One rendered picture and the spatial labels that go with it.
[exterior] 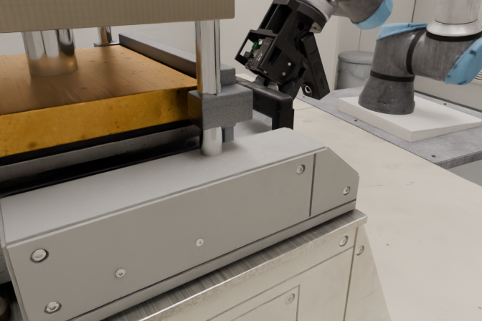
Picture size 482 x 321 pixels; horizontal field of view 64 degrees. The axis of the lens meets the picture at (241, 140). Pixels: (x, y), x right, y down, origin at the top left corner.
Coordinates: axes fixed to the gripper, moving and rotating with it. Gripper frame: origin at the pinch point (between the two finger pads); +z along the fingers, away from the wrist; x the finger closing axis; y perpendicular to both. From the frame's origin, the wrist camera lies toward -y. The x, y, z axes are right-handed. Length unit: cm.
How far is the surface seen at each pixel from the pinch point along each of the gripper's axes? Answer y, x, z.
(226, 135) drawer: 18.8, 19.5, 1.2
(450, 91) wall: -292, -130, -119
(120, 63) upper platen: 27.3, 12.1, 0.2
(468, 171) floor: -217, -54, -44
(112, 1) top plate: 33.8, 25.5, -2.5
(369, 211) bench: -21.1, 12.1, 1.9
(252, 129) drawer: 13.6, 16.1, -0.4
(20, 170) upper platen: 33.0, 22.3, 8.5
